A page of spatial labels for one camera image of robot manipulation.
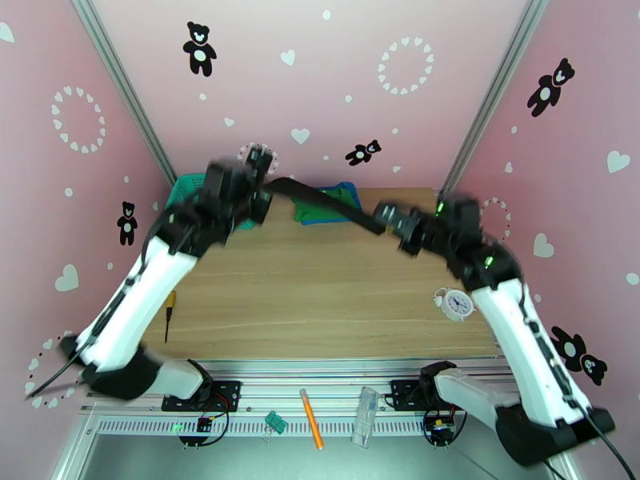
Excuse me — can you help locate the green t-shirt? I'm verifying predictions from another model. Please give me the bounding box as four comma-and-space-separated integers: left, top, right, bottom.
292, 186, 362, 224

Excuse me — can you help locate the black garment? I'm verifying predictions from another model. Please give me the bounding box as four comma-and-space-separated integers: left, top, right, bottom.
265, 177, 389, 237

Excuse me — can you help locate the blue t-shirt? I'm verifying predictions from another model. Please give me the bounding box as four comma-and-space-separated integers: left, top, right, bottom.
299, 182, 363, 226

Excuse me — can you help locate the teal plastic basket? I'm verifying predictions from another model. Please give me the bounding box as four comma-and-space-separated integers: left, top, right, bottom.
165, 173, 256, 232

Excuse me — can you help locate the white alarm clock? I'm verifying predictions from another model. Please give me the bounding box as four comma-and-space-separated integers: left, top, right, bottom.
433, 287, 476, 323

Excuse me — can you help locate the small upright bear sticker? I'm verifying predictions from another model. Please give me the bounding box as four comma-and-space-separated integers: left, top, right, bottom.
117, 201, 139, 246

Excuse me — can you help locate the large tilted bear sticker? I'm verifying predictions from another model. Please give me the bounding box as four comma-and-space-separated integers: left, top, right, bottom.
527, 57, 576, 118

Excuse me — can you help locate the upside down bear sticker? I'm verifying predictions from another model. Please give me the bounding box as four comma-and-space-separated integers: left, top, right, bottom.
550, 326, 609, 387

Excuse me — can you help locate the circuit board with yellow connector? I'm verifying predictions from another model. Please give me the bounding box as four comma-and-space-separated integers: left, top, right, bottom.
429, 414, 457, 443

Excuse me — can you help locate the clear plastic case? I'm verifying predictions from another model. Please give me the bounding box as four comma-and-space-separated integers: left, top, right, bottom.
351, 386, 379, 450

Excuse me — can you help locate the orange pen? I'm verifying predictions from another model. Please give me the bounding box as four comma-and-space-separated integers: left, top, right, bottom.
298, 388, 325, 451

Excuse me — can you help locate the yellow handled screwdriver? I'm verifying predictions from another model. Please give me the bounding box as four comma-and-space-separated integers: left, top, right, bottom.
163, 290, 177, 345

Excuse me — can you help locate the aluminium frame post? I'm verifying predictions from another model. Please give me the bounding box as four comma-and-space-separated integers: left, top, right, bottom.
67, 0, 177, 184
438, 0, 554, 194

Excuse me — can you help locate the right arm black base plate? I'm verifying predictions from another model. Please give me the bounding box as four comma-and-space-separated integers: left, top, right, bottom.
390, 378, 471, 412

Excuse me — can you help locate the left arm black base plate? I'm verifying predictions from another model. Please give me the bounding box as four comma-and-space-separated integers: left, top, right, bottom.
161, 379, 242, 413

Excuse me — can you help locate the aluminium base frame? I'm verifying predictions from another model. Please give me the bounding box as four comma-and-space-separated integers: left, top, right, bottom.
78, 357, 554, 417

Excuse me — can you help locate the white slotted cable duct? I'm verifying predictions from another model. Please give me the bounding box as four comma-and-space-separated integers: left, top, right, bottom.
94, 417, 436, 437

